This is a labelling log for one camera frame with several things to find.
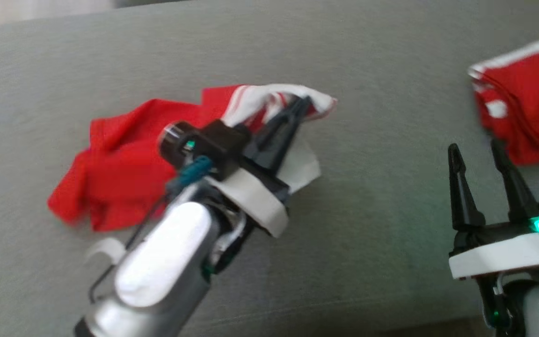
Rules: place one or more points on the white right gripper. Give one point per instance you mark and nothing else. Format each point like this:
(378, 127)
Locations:
(498, 252)

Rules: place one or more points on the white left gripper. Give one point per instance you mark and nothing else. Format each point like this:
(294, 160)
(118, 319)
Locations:
(255, 196)

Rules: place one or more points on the red bulls shorts number 23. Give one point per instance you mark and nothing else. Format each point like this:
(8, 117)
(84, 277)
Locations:
(531, 103)

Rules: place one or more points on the red bulls basketball jersey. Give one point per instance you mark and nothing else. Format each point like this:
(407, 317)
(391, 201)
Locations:
(120, 173)

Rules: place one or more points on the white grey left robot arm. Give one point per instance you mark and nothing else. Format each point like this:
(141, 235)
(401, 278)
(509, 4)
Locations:
(166, 262)

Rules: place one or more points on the grey fabric sofa chaise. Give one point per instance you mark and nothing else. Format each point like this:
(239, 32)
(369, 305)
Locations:
(367, 210)

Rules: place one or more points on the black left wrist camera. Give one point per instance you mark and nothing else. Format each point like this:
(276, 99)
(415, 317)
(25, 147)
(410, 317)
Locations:
(204, 140)

